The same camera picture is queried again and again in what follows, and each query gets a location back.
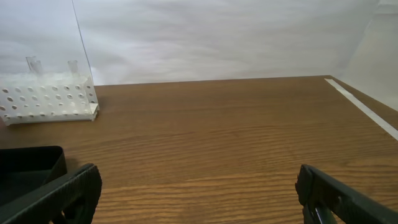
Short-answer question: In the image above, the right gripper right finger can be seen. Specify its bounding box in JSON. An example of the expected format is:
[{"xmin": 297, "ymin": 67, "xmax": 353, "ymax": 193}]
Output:
[{"xmin": 294, "ymin": 164, "xmax": 398, "ymax": 224}]

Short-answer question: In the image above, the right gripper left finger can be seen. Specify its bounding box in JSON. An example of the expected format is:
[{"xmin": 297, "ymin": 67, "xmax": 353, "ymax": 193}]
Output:
[{"xmin": 0, "ymin": 162, "xmax": 103, "ymax": 224}]

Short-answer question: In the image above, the black tray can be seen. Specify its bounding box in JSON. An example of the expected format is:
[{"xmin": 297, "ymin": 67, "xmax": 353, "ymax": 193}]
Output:
[{"xmin": 0, "ymin": 145, "xmax": 68, "ymax": 208}]

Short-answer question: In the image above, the white test tube rack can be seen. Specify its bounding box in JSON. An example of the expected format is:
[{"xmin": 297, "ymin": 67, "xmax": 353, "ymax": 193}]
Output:
[{"xmin": 0, "ymin": 72, "xmax": 100, "ymax": 126}]

